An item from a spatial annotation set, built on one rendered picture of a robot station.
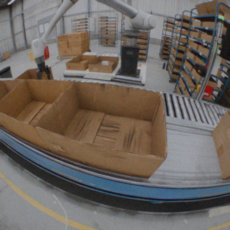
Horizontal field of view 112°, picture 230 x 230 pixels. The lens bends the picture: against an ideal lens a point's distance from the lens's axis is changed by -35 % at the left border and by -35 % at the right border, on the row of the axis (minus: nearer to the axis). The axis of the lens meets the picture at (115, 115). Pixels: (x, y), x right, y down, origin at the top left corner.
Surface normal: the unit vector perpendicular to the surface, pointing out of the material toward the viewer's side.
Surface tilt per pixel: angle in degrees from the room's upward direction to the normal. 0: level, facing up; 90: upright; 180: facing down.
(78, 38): 89
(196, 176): 0
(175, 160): 0
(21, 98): 89
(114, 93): 90
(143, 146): 0
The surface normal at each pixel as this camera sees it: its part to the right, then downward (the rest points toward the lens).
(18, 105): 0.97, 0.16
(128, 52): -0.25, 0.66
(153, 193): 0.02, -0.73
